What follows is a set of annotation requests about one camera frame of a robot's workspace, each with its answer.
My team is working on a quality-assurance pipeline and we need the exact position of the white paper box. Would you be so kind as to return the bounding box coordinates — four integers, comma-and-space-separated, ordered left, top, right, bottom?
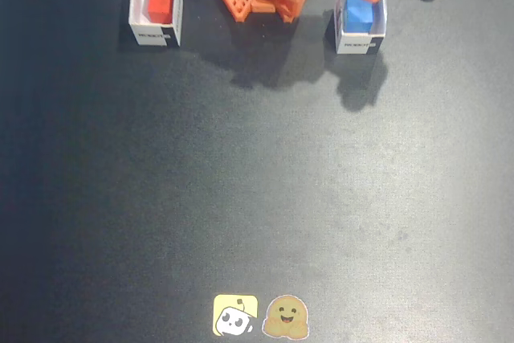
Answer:
333, 0, 387, 55
128, 0, 184, 47

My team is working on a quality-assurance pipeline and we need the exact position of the blue cube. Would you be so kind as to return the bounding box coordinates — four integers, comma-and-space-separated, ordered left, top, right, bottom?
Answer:
344, 0, 375, 34

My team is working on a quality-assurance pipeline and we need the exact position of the red cube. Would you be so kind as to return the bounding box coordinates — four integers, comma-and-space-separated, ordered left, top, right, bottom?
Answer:
147, 0, 175, 23

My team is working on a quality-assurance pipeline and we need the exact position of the yellow robot sticker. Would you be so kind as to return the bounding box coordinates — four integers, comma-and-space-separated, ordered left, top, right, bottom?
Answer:
212, 294, 259, 337

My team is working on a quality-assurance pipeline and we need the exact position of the hugging face emoji sticker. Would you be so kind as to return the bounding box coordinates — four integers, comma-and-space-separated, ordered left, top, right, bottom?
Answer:
261, 294, 310, 340

